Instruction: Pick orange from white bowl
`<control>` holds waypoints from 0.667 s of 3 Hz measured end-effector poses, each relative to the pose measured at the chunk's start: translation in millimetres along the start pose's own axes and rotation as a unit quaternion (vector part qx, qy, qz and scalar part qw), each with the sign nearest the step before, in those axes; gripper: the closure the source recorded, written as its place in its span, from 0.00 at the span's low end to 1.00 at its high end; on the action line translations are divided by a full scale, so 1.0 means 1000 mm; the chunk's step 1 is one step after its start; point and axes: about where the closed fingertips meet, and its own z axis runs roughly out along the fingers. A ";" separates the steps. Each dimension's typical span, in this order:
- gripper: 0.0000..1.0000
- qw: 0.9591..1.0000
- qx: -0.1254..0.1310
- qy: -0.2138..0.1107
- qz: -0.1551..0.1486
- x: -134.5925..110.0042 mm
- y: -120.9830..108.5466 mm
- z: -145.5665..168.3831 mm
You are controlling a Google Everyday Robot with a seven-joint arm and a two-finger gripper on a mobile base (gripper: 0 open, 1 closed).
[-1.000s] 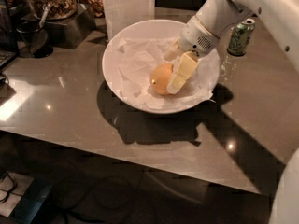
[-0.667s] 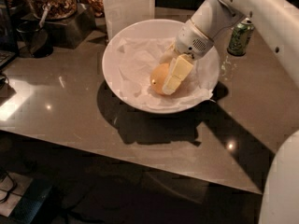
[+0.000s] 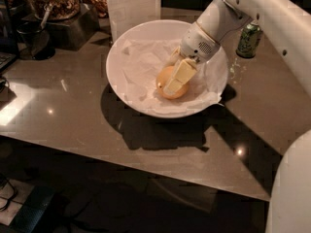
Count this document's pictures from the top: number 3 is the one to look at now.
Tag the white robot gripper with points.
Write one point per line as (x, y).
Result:
(195, 46)

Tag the orange fruit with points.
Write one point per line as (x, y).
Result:
(161, 80)

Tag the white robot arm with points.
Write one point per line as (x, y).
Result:
(288, 29)

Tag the white ceramic bowl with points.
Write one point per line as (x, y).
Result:
(158, 30)

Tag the glass bowl of nuts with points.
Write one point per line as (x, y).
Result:
(61, 9)

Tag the white crumpled paper napkin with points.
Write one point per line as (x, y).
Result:
(143, 60)

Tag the green soda can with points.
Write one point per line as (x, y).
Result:
(249, 40)

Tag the white paper towel roll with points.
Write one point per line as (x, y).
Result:
(125, 14)

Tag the dark metal stand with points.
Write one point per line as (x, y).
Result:
(73, 33)

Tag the dark glass cup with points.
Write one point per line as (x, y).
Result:
(37, 40)

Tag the black laptop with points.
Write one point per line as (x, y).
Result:
(8, 40)

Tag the dark floor box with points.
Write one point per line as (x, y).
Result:
(35, 214)

